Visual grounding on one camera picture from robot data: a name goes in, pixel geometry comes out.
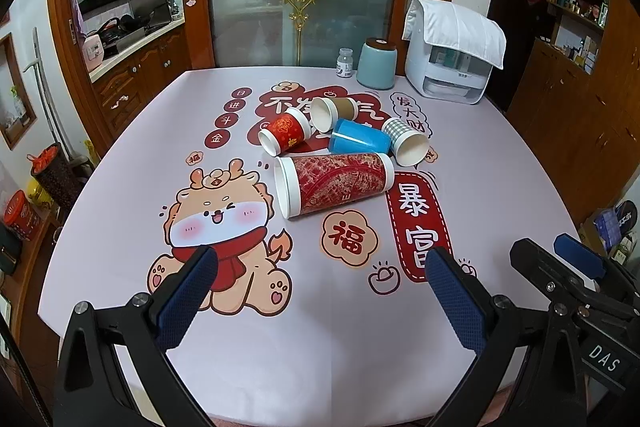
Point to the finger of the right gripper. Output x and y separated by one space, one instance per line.
552 277
580 256

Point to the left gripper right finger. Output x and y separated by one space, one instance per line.
490 326

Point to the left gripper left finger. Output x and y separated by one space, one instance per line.
91 388

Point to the tall red patterned cup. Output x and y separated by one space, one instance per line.
311 183

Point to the green plaid paper cup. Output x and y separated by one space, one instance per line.
409 145

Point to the blue plastic cup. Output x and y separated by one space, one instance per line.
349 137

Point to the brown kraft paper cup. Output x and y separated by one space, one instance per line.
325 112

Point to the small red paper cup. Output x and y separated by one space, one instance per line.
285 132

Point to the dark wooden shelf unit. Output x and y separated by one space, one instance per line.
577 105

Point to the red round tin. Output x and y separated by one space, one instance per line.
21 217

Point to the black basket with red items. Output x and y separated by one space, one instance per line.
50 168

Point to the white countertop appliance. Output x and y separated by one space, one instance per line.
446 74

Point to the printed cartoon table cover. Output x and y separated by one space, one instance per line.
361 339

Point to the white folded cloth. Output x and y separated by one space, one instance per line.
453 26

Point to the light blue canister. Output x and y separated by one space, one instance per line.
377 64

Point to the wooden kitchen cabinet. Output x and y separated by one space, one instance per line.
124 90

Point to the small white pill bottle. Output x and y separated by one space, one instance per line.
344 63

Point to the pink rice cooker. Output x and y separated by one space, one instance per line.
93 52

